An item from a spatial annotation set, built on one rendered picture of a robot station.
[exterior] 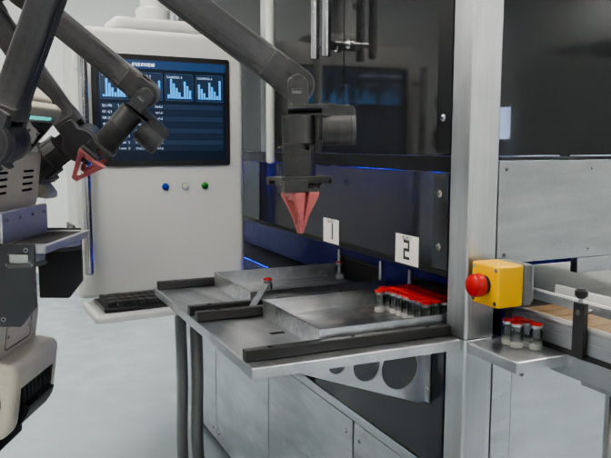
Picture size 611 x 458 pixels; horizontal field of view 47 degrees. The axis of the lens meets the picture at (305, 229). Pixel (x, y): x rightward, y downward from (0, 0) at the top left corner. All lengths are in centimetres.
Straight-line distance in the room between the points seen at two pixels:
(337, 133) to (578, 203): 50
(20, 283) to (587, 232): 109
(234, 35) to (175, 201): 95
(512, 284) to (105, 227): 120
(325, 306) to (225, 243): 71
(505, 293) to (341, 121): 40
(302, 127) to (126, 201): 94
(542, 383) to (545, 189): 37
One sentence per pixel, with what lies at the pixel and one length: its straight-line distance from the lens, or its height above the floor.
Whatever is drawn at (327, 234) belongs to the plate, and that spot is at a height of 101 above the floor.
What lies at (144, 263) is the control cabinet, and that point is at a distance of 207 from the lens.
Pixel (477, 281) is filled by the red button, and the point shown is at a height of 101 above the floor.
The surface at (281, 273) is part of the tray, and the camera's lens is 182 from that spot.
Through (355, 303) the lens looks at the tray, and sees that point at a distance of 153.
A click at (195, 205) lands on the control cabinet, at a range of 209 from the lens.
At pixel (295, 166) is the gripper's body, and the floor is 119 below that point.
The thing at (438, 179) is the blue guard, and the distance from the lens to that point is 133.
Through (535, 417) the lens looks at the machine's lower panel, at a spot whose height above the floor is 71.
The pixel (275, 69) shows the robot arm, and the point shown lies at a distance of 118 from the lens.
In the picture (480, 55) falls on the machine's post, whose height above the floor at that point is 138.
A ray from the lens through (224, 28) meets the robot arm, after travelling 120.
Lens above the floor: 123
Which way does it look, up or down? 7 degrees down
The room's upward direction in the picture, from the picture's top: straight up
